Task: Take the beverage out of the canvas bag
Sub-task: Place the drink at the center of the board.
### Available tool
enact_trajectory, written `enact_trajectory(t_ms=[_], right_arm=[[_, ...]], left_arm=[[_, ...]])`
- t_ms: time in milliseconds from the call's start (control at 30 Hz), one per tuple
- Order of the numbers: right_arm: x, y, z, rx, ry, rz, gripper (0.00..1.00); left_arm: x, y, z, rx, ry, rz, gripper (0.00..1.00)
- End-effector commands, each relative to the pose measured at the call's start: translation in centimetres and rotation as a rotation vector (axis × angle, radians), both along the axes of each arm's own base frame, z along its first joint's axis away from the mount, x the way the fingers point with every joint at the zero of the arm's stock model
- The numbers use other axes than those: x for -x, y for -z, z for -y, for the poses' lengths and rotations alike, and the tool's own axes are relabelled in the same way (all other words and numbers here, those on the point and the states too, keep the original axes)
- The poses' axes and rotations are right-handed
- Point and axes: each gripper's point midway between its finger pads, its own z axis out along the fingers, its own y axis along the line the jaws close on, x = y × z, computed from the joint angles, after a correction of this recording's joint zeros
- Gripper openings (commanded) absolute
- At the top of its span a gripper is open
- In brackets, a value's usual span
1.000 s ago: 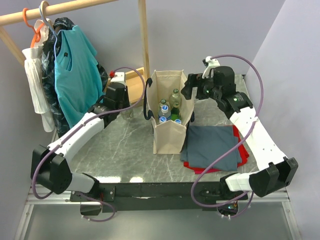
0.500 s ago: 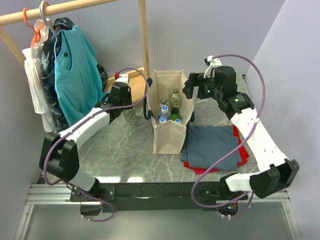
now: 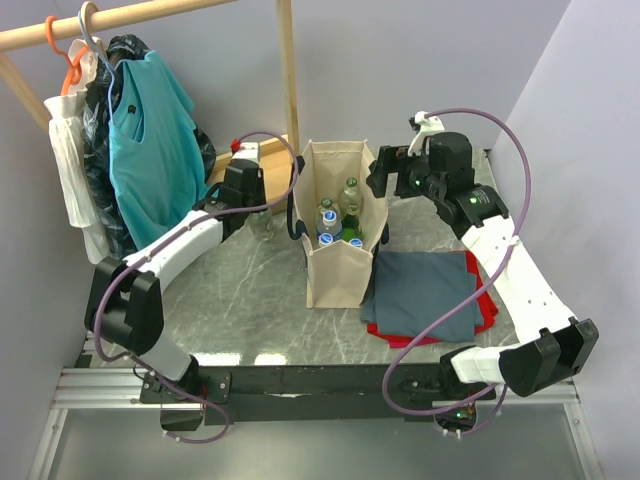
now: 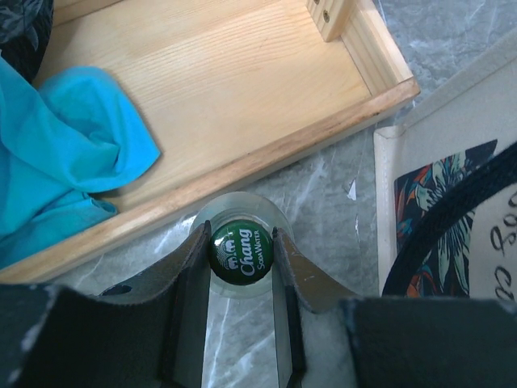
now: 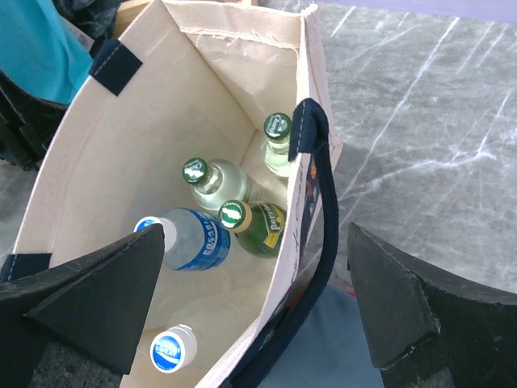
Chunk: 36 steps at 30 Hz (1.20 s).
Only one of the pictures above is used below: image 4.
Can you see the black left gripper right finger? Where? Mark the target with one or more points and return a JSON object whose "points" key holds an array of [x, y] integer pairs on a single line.
{"points": [[326, 336]]}

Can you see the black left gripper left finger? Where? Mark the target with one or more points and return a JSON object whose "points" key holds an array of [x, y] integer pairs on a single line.
{"points": [[146, 331]]}

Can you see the cream canvas tote bag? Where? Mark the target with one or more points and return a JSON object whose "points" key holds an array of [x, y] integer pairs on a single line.
{"points": [[446, 187]]}

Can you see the clear Chang soda bottle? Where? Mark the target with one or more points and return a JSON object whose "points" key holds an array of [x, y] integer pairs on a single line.
{"points": [[240, 248]]}

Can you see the turquoise hanging shirt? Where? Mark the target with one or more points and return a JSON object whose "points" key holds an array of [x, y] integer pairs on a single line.
{"points": [[61, 145]]}

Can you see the wooden clothes rack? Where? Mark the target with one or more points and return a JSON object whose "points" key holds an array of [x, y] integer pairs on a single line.
{"points": [[230, 90]]}

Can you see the dark floral hanging garment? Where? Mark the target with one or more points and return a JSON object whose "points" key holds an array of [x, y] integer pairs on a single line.
{"points": [[26, 27]]}

